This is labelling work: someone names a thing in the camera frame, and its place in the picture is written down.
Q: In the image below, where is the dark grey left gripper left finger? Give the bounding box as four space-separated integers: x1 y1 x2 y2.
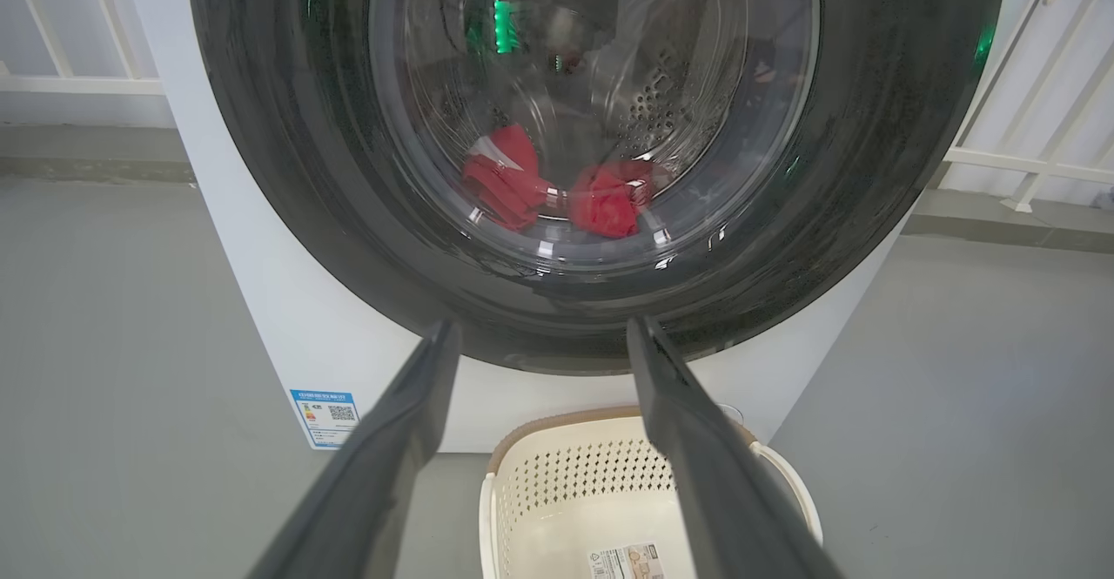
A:
248 320 462 579

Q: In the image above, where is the paper label inside basket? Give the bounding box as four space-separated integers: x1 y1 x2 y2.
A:
587 544 667 579

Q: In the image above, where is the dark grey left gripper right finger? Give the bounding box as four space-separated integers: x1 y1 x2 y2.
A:
627 315 843 579

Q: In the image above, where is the cream perforated laundry basket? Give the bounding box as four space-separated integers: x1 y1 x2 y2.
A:
479 407 823 579

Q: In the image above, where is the steel perforated washer drum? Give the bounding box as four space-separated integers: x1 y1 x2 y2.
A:
400 0 749 214

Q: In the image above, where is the white front-load washing machine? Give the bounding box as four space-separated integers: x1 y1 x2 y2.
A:
117 0 1050 454

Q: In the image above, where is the white metal railing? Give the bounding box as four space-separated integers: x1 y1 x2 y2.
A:
944 0 1114 214
0 0 166 97

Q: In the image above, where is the blue energy label sticker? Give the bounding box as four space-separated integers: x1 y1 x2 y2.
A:
290 389 360 450

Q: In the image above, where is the round grey glass washer door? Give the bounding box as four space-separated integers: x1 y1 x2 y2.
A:
185 0 1009 377

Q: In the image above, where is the red and white garment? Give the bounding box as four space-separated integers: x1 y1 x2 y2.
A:
570 161 654 240
460 124 554 232

